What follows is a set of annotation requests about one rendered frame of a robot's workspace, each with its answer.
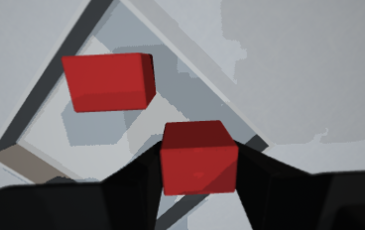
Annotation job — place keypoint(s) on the red block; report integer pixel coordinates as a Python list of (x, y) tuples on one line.
[(115, 82), (198, 157)]

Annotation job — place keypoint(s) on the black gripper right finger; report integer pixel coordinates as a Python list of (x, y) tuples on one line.
[(277, 196)]

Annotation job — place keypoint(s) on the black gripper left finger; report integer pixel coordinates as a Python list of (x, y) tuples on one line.
[(127, 200)]

